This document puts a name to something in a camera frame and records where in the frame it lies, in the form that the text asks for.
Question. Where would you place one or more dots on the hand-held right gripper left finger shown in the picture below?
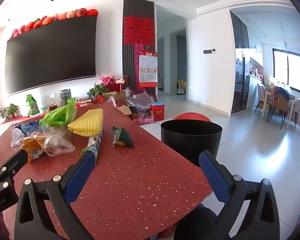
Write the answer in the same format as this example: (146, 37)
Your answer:
(81, 175)

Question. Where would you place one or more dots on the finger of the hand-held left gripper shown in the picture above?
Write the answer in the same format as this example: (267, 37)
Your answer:
(15, 160)

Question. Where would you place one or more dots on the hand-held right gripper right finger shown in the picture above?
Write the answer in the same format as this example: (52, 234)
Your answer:
(213, 177)

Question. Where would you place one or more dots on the yellow snack wrapper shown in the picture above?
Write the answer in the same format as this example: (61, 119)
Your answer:
(32, 148)

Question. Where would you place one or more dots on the teal cracker packet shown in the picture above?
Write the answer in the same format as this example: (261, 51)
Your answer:
(95, 142)

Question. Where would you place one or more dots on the blue plastic wrapper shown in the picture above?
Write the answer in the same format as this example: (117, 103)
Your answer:
(27, 127)

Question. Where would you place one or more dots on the clear plastic bag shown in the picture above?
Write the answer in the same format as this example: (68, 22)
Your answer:
(57, 142)

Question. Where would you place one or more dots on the black trash bin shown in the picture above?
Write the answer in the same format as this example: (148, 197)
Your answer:
(190, 140)

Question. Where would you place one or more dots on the yellow foam fruit net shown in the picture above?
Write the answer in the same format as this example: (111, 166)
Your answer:
(86, 122)

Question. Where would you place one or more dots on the dark green snack wrapper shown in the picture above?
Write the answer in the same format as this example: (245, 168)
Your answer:
(122, 136)

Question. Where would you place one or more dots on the green plastic bag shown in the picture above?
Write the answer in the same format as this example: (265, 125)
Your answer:
(57, 116)

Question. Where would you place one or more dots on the low console with red top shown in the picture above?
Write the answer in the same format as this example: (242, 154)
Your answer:
(17, 118)

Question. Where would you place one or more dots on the small potted plant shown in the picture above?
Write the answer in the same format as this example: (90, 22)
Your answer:
(11, 110)

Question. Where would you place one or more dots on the person's dark trouser leg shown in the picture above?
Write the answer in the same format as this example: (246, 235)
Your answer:
(195, 222)

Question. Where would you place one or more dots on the green snack bag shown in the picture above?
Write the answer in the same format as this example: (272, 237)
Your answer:
(32, 106)

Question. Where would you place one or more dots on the red plastic stool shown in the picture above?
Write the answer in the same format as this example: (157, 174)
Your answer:
(190, 116)

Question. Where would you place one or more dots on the red snack box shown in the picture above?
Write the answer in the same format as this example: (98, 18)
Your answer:
(83, 103)

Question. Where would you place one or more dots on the white plastic bag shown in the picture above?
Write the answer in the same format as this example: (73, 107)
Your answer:
(53, 100)

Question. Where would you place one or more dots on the red gift bag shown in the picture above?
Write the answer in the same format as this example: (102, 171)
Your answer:
(99, 99)

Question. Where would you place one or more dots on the tall silver drink can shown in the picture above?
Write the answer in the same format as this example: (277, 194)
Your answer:
(65, 97)

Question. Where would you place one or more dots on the pink fruit box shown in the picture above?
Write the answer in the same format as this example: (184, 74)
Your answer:
(145, 121)

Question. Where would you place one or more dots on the red gift box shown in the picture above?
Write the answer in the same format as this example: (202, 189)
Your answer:
(157, 112)

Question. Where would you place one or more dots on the green leafy potted plant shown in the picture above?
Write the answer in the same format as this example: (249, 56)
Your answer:
(96, 90)

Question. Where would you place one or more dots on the grey dining chair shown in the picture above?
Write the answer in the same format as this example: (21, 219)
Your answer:
(299, 105)
(260, 97)

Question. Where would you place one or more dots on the purple plastic bag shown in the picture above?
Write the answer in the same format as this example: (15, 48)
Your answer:
(140, 101)

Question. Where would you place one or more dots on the yellow chair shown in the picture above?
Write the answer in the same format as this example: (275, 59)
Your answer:
(181, 86)

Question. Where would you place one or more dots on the pink flower bouquet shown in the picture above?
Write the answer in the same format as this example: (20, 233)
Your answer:
(105, 80)

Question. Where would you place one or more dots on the tall black glass cabinet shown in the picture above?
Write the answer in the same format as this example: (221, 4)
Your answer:
(240, 80)

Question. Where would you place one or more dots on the small pale pink flowers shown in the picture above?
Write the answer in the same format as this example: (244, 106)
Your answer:
(120, 81)

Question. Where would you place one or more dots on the dining chair with blue garment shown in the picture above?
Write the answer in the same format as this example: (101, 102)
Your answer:
(280, 100)

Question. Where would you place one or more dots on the white sideboard with items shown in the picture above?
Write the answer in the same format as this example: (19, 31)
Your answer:
(256, 80)

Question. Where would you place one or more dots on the large black television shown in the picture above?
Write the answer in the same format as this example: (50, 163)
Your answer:
(52, 55)

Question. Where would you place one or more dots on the white dining table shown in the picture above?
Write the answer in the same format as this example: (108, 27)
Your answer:
(291, 97)

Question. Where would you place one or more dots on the pink lattice paper hanging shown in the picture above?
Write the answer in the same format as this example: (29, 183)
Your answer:
(136, 65)

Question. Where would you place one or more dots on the dark framed window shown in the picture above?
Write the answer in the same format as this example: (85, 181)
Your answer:
(287, 70)

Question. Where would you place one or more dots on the row of red paper lanterns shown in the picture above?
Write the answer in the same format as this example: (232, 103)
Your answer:
(70, 13)

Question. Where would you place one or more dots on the wall calendar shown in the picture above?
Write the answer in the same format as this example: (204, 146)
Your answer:
(148, 76)

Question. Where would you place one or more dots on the dark slatted wall panel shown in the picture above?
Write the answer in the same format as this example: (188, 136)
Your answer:
(127, 60)

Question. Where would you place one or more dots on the black wall control panel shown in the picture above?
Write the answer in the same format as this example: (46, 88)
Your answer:
(207, 51)

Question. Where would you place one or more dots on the red paper wall decoration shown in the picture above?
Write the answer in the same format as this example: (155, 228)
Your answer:
(137, 30)

